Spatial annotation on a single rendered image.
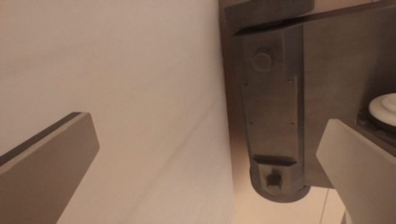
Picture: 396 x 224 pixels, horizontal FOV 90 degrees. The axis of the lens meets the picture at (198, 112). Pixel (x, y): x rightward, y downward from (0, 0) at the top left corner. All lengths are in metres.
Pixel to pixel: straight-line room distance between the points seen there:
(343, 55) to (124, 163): 0.45
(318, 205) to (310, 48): 0.70
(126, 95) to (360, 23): 0.43
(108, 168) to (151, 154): 0.08
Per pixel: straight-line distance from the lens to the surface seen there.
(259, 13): 0.46
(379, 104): 0.45
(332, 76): 0.52
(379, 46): 0.52
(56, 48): 0.21
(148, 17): 0.30
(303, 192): 0.74
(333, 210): 1.05
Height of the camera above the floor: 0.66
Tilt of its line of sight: 52 degrees down
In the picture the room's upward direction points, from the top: 141 degrees counter-clockwise
